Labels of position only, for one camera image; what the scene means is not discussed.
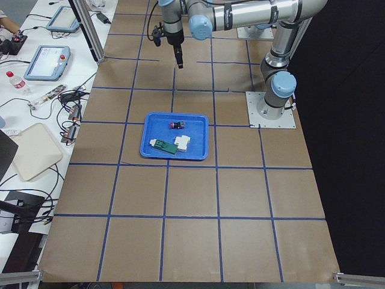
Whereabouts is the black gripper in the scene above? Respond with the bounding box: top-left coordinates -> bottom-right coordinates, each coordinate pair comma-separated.
167,30 -> 184,69

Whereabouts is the far teach pendant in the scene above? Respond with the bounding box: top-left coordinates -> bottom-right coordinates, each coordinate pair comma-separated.
46,6 -> 79,33

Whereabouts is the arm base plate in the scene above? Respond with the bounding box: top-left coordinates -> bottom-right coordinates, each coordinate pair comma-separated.
237,26 -> 274,41
245,92 -> 296,129

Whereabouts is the black power adapter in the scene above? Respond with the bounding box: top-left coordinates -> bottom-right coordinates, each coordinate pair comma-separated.
96,13 -> 111,24

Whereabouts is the green white terminal block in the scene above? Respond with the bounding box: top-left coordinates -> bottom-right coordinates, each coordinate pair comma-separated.
149,139 -> 177,155

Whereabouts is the near teach pendant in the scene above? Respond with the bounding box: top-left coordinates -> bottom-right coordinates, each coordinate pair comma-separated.
23,45 -> 71,81

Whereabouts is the beige plastic tray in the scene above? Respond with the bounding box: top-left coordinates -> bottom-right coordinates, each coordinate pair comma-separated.
11,123 -> 63,181

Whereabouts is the clear plastic water bottle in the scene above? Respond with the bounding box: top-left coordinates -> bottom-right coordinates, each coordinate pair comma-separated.
6,71 -> 31,95

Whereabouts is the red emergency stop button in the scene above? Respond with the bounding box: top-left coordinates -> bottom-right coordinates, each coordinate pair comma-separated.
170,121 -> 185,129

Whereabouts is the blue plastic tray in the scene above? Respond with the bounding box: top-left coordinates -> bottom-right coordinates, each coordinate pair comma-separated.
140,112 -> 209,160

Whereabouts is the white circuit breaker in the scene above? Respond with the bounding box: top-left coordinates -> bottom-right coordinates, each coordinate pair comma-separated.
174,135 -> 191,152

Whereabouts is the aluminium frame post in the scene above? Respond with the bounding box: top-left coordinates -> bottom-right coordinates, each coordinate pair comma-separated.
69,0 -> 105,63

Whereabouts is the teach pendant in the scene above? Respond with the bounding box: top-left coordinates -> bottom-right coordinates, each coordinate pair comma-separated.
23,45 -> 71,81
46,6 -> 79,33

